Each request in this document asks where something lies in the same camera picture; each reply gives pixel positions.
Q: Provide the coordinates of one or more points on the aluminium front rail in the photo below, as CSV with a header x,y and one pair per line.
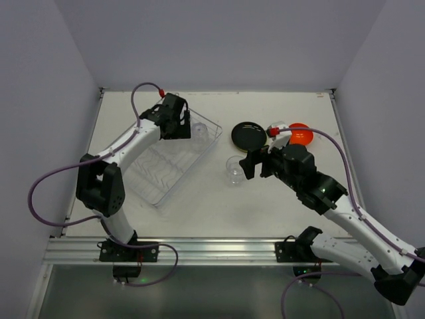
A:
x,y
192,252

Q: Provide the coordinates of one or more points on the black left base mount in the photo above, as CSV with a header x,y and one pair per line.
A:
x,y
127,261

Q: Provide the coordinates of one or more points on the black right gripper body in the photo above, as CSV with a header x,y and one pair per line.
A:
x,y
264,163

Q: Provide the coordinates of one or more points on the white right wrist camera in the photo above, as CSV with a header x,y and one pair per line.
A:
x,y
279,138

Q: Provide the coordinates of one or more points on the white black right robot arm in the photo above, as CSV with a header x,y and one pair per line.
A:
x,y
393,266

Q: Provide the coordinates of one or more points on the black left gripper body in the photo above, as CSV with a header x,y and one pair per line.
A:
x,y
179,131

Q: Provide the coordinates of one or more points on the green round plate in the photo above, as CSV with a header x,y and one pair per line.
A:
x,y
245,151

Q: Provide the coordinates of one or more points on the clear dish rack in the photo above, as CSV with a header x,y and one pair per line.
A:
x,y
159,170

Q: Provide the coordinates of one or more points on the black round plate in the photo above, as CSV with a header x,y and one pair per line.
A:
x,y
248,135

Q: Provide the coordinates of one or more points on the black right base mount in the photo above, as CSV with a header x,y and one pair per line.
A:
x,y
298,250

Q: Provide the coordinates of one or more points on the orange plastic bowl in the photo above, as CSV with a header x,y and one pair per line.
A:
x,y
301,137

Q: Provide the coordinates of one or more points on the clear glass cup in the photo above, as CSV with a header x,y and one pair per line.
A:
x,y
199,136
234,171

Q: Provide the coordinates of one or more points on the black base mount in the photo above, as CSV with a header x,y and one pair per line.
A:
x,y
298,250
127,261

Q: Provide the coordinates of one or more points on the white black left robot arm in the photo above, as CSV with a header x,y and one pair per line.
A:
x,y
100,185

